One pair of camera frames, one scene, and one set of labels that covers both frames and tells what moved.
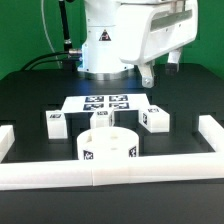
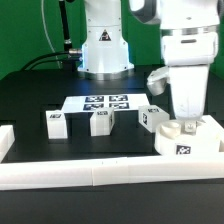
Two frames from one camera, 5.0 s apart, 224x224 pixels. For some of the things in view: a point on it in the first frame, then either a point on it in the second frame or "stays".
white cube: [56, 124] stays
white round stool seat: [106, 143] -> [172, 139]
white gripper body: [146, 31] -> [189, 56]
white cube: [154, 119] stays
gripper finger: [147, 74] -> [188, 127]
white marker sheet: [119, 103] stays
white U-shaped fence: [52, 174] stays
